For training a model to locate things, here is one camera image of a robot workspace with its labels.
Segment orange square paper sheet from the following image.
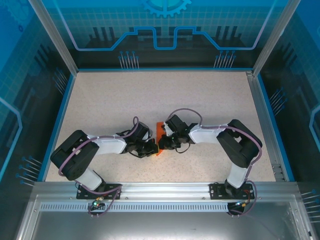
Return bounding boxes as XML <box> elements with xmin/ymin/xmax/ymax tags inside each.
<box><xmin>154</xmin><ymin>121</ymin><xmax>167</xmax><ymax>158</ymax></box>

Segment steel front tray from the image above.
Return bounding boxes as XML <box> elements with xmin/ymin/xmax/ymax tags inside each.
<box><xmin>14</xmin><ymin>194</ymin><xmax>317</xmax><ymax>240</ymax></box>

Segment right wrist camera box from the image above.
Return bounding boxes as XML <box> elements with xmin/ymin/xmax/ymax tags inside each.
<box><xmin>161</xmin><ymin>120</ymin><xmax>174</xmax><ymax>137</ymax></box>

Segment aluminium mounting rail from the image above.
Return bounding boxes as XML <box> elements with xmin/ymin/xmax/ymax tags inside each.
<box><xmin>33</xmin><ymin>181</ymin><xmax>300</xmax><ymax>201</ymax></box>

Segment slotted metal cable duct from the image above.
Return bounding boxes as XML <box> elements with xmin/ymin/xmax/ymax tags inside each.
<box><xmin>39</xmin><ymin>202</ymin><xmax>293</xmax><ymax>213</ymax></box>

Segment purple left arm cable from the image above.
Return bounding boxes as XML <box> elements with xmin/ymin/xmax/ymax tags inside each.
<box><xmin>57</xmin><ymin>115</ymin><xmax>140</xmax><ymax>218</ymax></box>

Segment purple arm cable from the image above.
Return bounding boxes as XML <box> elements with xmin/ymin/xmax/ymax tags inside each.
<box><xmin>57</xmin><ymin>115</ymin><xmax>140</xmax><ymax>218</ymax></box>
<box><xmin>166</xmin><ymin>107</ymin><xmax>264</xmax><ymax>217</ymax></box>

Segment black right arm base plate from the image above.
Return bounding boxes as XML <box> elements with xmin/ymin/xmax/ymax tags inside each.
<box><xmin>209</xmin><ymin>182</ymin><xmax>256</xmax><ymax>201</ymax></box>

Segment left cable plug with light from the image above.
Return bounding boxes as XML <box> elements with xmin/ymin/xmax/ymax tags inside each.
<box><xmin>90</xmin><ymin>197</ymin><xmax>107</xmax><ymax>210</ymax></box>

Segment cable plug with light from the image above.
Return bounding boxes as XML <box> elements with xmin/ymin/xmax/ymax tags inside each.
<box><xmin>233</xmin><ymin>199</ymin><xmax>251</xmax><ymax>209</ymax></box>
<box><xmin>90</xmin><ymin>197</ymin><xmax>107</xmax><ymax>210</ymax></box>

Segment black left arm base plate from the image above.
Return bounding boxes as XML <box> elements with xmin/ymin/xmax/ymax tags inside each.
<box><xmin>76</xmin><ymin>183</ymin><xmax>123</xmax><ymax>200</ymax></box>

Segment aluminium side rail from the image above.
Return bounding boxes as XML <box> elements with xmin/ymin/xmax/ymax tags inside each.
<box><xmin>245</xmin><ymin>71</ymin><xmax>288</xmax><ymax>182</ymax></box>

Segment right cable plug with light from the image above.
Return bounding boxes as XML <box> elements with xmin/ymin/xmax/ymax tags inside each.
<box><xmin>233</xmin><ymin>199</ymin><xmax>251</xmax><ymax>209</ymax></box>

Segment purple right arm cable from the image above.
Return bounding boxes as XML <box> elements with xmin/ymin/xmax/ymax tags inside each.
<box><xmin>166</xmin><ymin>107</ymin><xmax>264</xmax><ymax>217</ymax></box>

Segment aluminium frame post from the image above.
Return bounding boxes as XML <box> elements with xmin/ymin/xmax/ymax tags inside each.
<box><xmin>251</xmin><ymin>0</ymin><xmax>303</xmax><ymax>77</ymax></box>
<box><xmin>27</xmin><ymin>0</ymin><xmax>79</xmax><ymax>75</ymax></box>

